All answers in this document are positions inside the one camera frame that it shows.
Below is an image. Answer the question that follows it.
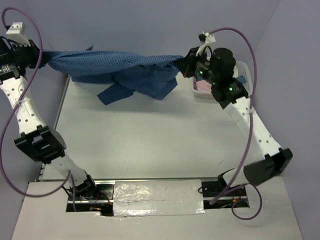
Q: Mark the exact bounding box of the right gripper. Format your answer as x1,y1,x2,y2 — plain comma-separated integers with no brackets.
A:
174,46,219,85

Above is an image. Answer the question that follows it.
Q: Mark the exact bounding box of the blue checked long sleeve shirt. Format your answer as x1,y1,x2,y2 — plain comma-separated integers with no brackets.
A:
43,49,182,105

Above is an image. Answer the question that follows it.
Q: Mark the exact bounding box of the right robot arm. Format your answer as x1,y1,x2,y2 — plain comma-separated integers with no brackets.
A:
173,48,293,197

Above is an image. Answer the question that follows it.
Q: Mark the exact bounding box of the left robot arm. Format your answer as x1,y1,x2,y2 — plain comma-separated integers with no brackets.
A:
0,36,98,200

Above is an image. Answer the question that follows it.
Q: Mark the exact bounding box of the pink shirt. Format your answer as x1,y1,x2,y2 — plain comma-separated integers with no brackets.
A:
193,76,212,93

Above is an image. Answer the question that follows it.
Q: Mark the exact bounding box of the teal tan patterned shirt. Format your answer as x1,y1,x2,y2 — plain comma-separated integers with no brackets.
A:
236,75,247,84

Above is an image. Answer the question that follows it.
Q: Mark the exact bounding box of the white plastic laundry basket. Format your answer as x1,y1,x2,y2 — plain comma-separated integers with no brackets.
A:
191,61,253,101

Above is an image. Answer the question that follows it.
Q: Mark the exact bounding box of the silver foil tape panel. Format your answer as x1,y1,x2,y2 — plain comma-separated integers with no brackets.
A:
113,179,205,217

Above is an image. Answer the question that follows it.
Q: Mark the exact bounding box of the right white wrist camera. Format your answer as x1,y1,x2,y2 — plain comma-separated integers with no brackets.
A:
195,31,216,57

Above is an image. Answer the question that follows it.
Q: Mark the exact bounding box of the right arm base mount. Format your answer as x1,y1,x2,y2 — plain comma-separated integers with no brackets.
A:
197,171,249,210

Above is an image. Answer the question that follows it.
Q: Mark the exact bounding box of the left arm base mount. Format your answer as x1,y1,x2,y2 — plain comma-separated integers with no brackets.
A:
65,181,115,217

